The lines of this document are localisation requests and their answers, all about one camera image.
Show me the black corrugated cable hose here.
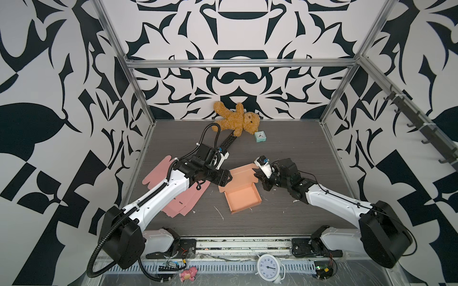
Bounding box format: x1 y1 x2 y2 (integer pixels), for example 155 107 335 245
86 123 222 282

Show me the white round analog clock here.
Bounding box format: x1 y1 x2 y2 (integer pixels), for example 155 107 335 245
256 254 286 284

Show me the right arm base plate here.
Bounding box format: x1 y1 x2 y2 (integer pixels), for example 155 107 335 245
291 238 343 258

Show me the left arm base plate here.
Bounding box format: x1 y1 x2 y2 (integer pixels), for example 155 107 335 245
146 239 197 259

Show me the brown teddy bear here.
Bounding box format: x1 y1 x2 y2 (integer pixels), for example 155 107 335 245
213 101 261 137

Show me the salmon cardboard box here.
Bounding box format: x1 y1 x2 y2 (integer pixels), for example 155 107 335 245
218 163 262 214

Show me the black remote control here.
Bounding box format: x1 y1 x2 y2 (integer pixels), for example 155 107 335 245
219 132 237 153

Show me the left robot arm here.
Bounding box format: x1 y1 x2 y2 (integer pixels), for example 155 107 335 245
87 144 232 276

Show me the pink flat cardboard box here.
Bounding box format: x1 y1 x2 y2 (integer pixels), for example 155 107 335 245
142 155 212 219

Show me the small pink toy figure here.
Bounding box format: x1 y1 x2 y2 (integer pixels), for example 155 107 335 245
180 266 198 282

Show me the right circuit board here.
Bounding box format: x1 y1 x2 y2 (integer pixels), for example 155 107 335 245
312 259 338 281

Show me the wall hook rack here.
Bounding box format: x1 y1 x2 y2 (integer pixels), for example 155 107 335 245
384 85 458 172

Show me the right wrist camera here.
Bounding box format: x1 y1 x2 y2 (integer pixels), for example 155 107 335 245
254 156 273 179

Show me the circuit board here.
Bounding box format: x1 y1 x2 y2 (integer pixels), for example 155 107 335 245
157 260 187 272
312 259 338 281

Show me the left circuit board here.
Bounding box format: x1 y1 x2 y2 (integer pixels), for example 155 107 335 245
157 260 187 272

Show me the small teal alarm clock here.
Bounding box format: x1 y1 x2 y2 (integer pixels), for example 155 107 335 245
254 131 267 143

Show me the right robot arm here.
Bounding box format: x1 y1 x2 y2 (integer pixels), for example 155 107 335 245
254 156 417 268

